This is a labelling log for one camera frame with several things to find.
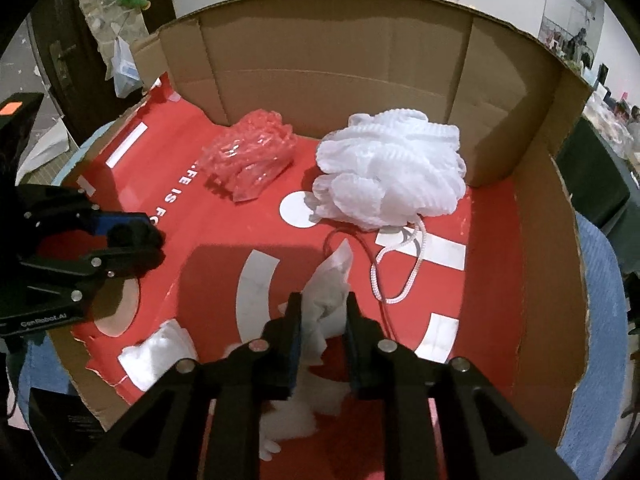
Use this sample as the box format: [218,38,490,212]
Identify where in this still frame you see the white cotton pad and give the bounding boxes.
[117,319,200,392]

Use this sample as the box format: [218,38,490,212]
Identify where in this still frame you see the dark wooden door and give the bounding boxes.
[30,0,177,128]

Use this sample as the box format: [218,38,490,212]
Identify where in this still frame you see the black soft pad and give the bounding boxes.
[107,222,166,256]

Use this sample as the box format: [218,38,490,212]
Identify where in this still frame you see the clear plastic bag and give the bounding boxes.
[106,35,144,99]

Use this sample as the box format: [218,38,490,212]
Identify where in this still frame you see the cardboard box red inside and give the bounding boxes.
[50,0,593,457]

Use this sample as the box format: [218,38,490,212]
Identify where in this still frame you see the row of figurines and trinkets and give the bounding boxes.
[540,15,640,173]

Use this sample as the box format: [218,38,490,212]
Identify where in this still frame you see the white knitted cloth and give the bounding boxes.
[225,342,351,461]

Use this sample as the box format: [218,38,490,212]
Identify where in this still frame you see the tan round powder puff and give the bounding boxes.
[92,277,142,339]

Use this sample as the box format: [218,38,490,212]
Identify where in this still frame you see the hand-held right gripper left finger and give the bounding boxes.
[67,292,303,480]

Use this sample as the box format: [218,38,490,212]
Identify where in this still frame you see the table with dark cloth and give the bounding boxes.
[555,115,640,281]

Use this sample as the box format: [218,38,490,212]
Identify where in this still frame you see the black flat box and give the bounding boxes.
[27,385,110,480]

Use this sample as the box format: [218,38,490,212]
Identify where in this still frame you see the blue blanket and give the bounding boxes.
[15,212,632,462]

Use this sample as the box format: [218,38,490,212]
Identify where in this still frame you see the white mesh bath loofah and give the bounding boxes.
[312,107,467,305]

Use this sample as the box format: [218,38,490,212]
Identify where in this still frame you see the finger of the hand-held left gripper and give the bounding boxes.
[19,246,167,302]
[15,185,157,237]

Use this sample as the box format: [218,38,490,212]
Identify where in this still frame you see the light blue cloth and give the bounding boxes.
[50,122,128,188]

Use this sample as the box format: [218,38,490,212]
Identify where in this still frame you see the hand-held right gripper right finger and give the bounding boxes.
[345,292,576,480]

